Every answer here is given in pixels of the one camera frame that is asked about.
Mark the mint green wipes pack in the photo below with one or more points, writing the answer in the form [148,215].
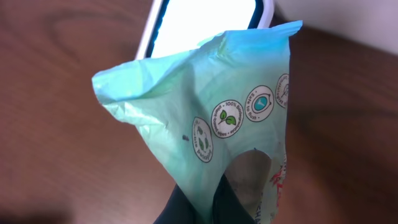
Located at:
[220,109]

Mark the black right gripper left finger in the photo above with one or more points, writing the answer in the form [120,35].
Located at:
[178,210]

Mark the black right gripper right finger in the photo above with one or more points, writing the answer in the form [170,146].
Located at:
[226,207]

